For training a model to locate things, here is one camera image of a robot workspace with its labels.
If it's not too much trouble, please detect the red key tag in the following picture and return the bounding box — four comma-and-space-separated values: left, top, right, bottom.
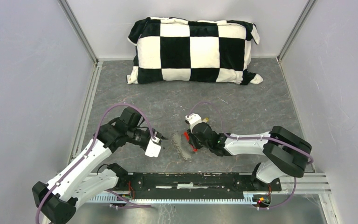
183, 131, 198, 152

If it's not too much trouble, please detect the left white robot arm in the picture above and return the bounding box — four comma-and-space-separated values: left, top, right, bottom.
32, 103, 166, 224

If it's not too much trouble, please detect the white slotted cable duct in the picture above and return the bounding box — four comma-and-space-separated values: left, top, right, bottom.
87, 193, 256, 205

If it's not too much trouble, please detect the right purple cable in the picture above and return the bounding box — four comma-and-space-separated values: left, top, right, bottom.
188, 101, 315, 211

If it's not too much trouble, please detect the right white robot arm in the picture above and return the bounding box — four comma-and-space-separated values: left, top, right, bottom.
184, 122, 313, 190

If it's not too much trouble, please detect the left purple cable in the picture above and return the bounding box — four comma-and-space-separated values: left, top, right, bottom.
35, 103, 158, 224

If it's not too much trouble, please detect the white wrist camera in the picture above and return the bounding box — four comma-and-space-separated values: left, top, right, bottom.
145, 137, 162, 157
185, 113, 202, 132

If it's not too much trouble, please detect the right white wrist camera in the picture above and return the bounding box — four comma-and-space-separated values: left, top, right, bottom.
185, 113, 202, 132

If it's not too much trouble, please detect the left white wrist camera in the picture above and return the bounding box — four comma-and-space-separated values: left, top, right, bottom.
145, 137, 162, 157

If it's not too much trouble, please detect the purple cable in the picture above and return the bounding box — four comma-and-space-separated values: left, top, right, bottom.
35, 103, 158, 224
188, 101, 315, 211

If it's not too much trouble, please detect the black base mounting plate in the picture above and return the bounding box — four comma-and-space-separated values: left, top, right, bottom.
109, 172, 282, 200

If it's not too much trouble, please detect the black and white checkered pillow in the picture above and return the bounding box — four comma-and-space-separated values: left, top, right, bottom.
126, 17, 263, 85

